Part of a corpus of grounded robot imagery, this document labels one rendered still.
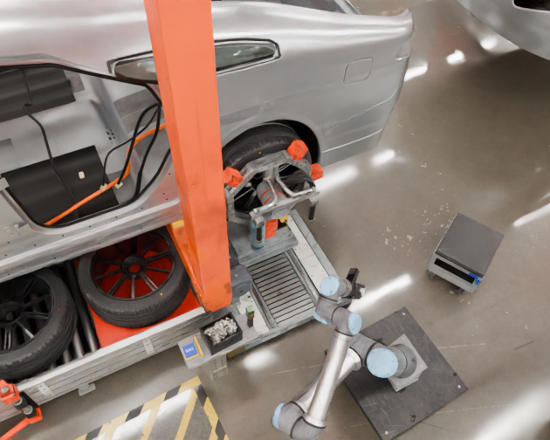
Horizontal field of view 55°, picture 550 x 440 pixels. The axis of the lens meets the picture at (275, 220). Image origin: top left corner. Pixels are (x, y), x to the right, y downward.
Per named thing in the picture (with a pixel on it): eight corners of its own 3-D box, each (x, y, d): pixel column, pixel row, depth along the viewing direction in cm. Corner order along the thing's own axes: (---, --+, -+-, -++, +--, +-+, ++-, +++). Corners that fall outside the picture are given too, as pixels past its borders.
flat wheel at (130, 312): (151, 222, 370) (145, 202, 350) (212, 284, 343) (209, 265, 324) (66, 278, 342) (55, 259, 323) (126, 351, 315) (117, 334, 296)
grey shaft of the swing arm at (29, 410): (43, 409, 316) (11, 380, 275) (44, 417, 313) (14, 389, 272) (27, 415, 313) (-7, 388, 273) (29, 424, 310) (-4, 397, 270)
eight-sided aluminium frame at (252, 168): (302, 199, 347) (309, 140, 303) (306, 206, 343) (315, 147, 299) (225, 228, 331) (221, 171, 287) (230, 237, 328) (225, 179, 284)
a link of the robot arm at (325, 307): (327, 326, 250) (335, 301, 249) (308, 317, 257) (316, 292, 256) (337, 326, 257) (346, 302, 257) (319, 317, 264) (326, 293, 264)
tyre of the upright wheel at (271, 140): (187, 141, 296) (207, 209, 351) (203, 171, 284) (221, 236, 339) (292, 99, 309) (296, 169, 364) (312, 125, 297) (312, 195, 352)
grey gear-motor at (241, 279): (229, 255, 379) (227, 226, 350) (254, 303, 357) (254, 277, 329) (205, 264, 373) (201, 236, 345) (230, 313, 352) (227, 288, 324)
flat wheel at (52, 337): (5, 406, 294) (-12, 393, 275) (-59, 333, 318) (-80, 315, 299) (100, 323, 325) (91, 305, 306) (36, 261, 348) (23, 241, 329)
